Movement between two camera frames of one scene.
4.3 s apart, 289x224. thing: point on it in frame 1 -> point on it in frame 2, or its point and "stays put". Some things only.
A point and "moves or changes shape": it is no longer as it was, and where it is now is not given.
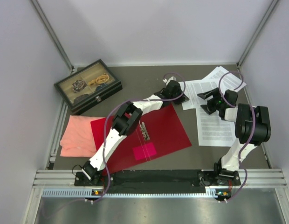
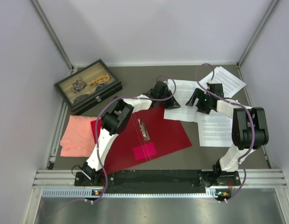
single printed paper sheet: (212, 130) stays put
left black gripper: (183, 99) -> (172, 103)
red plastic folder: (161, 133) stays put
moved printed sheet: (192, 89) moves or changes shape
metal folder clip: (144, 130) stays put
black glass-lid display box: (88, 86) stays put
